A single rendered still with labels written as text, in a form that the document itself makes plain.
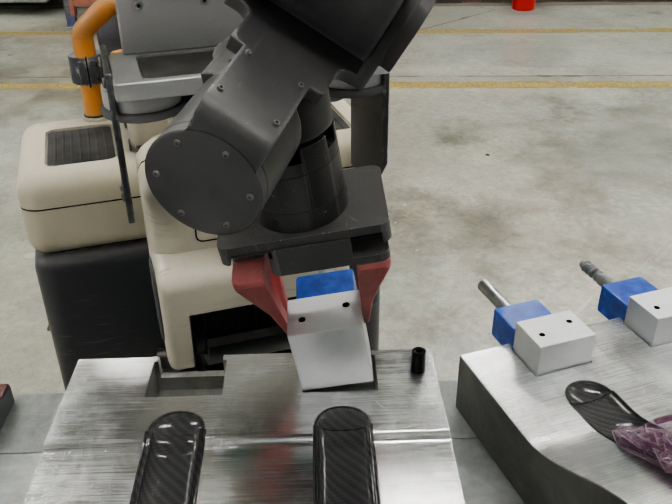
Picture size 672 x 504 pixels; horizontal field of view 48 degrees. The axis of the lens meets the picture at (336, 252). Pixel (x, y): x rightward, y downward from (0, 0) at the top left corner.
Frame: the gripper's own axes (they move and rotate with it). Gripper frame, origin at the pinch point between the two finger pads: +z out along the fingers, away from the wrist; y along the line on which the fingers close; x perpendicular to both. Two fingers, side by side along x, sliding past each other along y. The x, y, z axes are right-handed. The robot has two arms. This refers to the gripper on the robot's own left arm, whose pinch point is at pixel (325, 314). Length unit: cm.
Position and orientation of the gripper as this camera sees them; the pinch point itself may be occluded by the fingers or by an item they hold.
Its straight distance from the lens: 52.0
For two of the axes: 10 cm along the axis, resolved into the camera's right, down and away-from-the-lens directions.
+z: 1.5, 7.8, 6.1
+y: 9.9, -1.6, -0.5
